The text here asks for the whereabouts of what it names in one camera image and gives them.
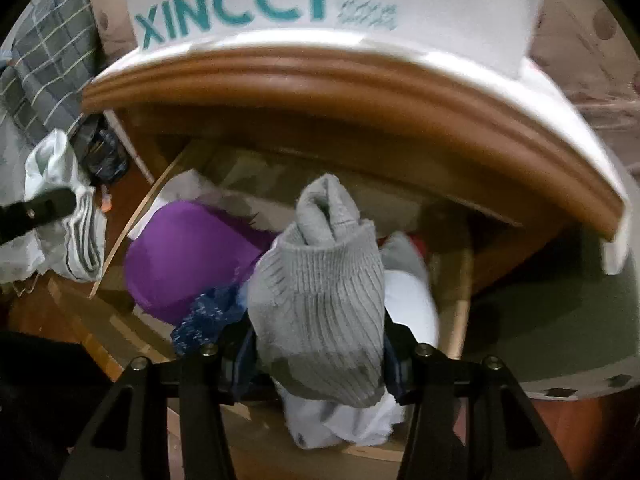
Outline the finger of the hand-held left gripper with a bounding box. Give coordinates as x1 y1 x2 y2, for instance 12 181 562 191
0 186 78 246

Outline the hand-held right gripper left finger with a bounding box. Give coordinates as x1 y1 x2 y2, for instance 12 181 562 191
57 327 261 480

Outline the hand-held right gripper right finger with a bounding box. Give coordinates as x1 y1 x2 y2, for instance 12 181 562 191
382 310 576 480

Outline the wooden drawer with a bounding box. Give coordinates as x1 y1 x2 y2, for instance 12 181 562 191
90 140 473 461

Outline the grey ribbed sock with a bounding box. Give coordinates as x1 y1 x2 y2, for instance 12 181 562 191
246 174 388 408

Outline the purple underwear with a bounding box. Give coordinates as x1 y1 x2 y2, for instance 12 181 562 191
124 200 278 326

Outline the blue patterned underwear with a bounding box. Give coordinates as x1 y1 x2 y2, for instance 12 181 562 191
171 285 251 358

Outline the white sheer cloth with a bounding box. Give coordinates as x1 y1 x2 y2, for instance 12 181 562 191
0 127 96 281

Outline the grey striped white cloth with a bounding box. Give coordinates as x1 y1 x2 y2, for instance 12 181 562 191
60 192 108 283

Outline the white garment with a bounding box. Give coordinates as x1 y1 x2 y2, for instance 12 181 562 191
272 265 441 451

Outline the white honeycomb cloth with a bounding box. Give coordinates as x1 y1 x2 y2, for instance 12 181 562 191
129 167 216 241

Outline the grey plaid blanket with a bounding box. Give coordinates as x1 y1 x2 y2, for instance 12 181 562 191
0 0 101 146

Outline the wooden nightstand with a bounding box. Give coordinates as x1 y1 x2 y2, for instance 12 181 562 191
80 42 631 281

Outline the white box with teal print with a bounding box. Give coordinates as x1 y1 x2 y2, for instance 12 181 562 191
120 0 548 81

